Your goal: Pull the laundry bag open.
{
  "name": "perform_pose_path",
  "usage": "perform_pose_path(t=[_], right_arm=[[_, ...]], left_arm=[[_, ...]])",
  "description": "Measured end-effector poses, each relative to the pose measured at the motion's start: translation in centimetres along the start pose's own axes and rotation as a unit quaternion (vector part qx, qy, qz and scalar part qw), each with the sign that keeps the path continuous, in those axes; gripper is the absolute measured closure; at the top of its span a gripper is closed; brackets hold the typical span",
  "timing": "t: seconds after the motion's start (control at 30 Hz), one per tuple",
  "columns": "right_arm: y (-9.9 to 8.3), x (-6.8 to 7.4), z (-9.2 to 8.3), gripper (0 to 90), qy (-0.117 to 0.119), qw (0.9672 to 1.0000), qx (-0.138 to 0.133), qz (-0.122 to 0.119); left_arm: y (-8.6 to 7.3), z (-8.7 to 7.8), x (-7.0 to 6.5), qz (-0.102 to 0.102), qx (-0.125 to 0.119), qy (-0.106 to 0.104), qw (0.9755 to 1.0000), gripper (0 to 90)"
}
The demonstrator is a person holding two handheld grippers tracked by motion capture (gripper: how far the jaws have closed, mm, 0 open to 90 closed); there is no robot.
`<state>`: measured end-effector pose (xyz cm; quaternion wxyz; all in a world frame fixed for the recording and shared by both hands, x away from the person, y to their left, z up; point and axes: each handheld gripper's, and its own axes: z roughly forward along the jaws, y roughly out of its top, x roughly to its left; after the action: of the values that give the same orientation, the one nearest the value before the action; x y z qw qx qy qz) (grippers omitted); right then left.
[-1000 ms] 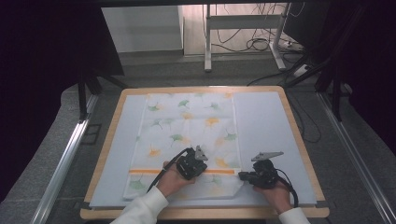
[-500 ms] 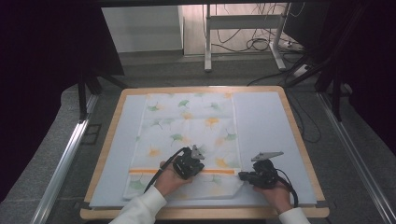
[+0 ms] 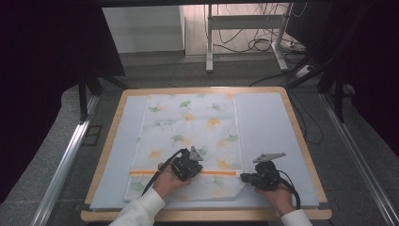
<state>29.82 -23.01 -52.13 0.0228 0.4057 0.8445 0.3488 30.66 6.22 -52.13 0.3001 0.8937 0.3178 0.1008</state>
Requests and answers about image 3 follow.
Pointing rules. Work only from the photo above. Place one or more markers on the white panel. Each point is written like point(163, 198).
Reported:
point(142, 29)

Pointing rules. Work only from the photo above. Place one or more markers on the white metal desk frame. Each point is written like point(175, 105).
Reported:
point(244, 22)

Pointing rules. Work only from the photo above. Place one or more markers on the dark curtain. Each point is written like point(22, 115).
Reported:
point(37, 78)
point(379, 78)

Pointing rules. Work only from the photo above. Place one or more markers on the person's left hand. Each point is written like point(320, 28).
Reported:
point(167, 183)

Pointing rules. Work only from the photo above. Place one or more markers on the person's right hand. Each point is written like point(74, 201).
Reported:
point(277, 197)

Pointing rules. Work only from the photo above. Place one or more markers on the black metal stand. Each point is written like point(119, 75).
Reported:
point(83, 94)
point(338, 88)

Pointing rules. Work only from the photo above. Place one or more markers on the wooden table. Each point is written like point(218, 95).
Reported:
point(108, 147)

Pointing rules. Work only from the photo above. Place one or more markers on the white power strip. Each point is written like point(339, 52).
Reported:
point(295, 45)

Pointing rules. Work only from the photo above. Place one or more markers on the white ginkgo leaf print pillowcase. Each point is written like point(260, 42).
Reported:
point(191, 125)

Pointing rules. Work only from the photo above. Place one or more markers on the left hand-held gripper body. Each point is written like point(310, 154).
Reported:
point(186, 166)

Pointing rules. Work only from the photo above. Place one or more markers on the aluminium floor rail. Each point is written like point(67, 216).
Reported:
point(62, 166)
point(357, 157)

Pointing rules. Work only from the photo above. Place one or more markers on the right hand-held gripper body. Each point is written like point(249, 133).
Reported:
point(266, 175)

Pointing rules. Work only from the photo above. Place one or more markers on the pale grey table mat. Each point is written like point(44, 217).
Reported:
point(266, 125)

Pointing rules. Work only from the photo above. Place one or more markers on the white plug adapter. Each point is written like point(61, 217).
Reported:
point(303, 71)

